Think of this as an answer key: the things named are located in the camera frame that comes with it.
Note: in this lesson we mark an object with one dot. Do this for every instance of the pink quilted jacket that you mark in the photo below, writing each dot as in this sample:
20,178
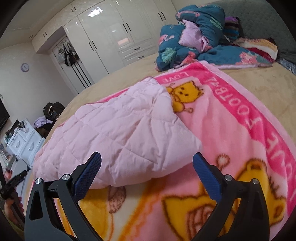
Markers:
137,134

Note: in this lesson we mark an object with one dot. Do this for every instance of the white drawer cabinet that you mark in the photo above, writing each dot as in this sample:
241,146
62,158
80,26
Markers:
25,142

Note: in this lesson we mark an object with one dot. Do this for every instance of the striped colourful blanket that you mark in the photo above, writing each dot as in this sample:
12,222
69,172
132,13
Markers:
252,51

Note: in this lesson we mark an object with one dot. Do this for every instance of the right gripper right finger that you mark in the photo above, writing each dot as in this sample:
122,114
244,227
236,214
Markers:
241,211

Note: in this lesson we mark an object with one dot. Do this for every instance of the beige bed cover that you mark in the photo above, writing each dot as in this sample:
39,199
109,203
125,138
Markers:
273,86

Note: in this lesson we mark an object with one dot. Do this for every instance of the round purple wall clock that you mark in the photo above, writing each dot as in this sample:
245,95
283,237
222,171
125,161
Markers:
25,67

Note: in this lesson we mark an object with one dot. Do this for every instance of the pink bear fleece blanket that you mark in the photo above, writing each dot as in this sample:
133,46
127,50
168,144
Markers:
239,135

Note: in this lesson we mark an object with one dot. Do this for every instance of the blue floral comforter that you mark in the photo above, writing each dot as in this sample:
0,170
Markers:
197,37

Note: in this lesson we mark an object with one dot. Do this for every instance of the bags hanging on door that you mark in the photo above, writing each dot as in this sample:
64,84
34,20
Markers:
67,54

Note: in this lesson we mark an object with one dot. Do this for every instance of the grey quilted headboard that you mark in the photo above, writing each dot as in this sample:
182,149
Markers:
260,20

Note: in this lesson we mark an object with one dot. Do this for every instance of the black wall television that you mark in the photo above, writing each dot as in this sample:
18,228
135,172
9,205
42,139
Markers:
4,115

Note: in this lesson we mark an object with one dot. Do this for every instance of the lilac clothes pile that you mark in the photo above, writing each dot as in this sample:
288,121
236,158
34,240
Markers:
41,121

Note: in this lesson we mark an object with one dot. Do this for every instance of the black bag on chair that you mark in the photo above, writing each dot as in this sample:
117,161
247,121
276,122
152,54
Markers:
53,110

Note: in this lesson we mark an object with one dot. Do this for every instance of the cream white wardrobe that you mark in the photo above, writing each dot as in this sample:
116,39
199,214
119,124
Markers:
108,35

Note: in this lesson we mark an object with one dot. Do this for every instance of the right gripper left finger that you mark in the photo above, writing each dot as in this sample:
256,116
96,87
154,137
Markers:
42,221

